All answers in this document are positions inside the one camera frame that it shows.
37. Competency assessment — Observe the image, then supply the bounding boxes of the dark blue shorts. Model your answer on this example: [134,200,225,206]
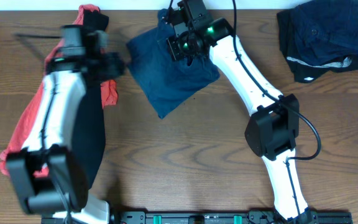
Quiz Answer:
[126,9,220,119]

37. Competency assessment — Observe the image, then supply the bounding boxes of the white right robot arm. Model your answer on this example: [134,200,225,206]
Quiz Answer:
[165,1,311,223]

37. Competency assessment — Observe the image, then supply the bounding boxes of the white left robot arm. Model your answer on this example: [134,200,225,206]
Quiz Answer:
[6,25,125,223]

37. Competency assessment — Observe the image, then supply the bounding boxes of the folded black garment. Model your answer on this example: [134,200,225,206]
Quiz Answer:
[277,9,358,83]

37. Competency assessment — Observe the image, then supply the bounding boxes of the folded navy shorts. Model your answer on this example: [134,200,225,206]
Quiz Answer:
[290,0,358,67]

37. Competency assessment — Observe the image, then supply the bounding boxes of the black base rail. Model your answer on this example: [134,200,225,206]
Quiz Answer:
[40,207,353,224]

